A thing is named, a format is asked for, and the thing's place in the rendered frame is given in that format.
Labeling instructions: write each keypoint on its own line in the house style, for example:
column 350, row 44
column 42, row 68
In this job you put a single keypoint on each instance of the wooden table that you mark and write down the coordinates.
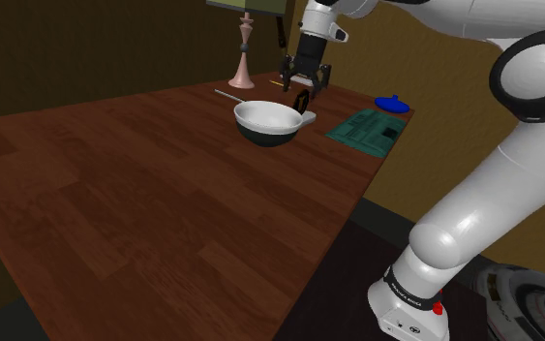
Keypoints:
column 158, row 198

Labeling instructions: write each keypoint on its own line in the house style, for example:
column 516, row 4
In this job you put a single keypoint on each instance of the silver spoon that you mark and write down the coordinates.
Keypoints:
column 229, row 96

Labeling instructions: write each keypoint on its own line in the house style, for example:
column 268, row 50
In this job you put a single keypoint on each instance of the yellow pencil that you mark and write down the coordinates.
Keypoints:
column 277, row 83

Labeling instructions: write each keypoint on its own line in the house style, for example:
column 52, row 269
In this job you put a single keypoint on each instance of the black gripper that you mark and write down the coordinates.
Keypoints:
column 310, row 51

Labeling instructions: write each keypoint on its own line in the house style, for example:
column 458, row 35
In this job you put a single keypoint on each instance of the pink table lamp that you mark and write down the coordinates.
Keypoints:
column 242, row 56

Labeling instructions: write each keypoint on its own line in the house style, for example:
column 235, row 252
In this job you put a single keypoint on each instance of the grey round appliance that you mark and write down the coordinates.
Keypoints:
column 527, row 302

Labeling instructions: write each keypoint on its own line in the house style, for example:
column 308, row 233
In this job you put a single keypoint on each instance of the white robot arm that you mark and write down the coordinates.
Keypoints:
column 512, row 179

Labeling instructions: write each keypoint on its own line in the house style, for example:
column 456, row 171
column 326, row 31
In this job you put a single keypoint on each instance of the dark robot stand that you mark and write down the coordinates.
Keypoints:
column 371, row 293

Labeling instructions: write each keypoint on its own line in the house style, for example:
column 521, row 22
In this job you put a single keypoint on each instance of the white and black bowl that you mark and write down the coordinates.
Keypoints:
column 268, row 123

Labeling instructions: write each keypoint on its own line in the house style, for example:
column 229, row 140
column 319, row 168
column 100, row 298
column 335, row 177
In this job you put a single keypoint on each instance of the blue flat lid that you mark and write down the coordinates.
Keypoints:
column 391, row 104

